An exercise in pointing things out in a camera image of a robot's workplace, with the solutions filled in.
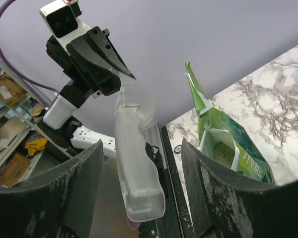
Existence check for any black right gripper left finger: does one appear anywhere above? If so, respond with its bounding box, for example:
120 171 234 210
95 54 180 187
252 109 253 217
0 141 104 238

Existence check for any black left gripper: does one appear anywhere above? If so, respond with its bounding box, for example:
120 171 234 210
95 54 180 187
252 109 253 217
46 26 135 108

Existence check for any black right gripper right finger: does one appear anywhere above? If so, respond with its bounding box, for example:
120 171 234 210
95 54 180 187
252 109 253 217
181 140 298 238

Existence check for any green cat litter bag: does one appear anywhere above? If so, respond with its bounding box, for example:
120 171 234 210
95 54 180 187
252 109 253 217
184 61 275 184

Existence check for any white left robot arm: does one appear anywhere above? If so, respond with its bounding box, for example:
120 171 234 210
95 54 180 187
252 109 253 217
38 26 134 157

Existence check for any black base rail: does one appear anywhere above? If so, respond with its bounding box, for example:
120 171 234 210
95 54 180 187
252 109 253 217
139 124 195 238

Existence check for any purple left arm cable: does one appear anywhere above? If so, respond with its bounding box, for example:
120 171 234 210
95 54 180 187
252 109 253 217
0 0 60 117

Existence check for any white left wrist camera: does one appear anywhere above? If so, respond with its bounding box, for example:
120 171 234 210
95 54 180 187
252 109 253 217
40 0 91 52

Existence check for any grey ring sticker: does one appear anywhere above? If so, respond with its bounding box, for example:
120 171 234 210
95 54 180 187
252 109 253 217
173 145 182 154

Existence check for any clear plastic litter scoop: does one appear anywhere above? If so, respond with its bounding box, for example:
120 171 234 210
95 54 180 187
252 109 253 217
114 72 165 223

